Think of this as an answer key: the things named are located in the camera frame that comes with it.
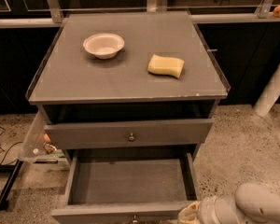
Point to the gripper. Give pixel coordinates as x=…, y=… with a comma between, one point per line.
x=208, y=209

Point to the grey drawer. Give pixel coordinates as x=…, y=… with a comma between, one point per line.
x=144, y=133
x=127, y=186

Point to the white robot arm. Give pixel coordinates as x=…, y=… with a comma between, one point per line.
x=250, y=204

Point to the grey top drawer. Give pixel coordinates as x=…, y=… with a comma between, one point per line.
x=144, y=133

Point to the grey drawer cabinet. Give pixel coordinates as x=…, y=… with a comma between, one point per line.
x=73, y=86

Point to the yellow sponge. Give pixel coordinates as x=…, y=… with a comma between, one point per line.
x=165, y=66

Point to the clear plastic side bin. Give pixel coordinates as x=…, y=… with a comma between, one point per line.
x=36, y=149

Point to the black floor bar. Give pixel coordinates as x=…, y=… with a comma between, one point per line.
x=12, y=170

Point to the white paper bowl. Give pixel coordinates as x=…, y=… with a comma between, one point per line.
x=104, y=46

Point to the metal railing frame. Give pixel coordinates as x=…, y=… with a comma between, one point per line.
x=50, y=13

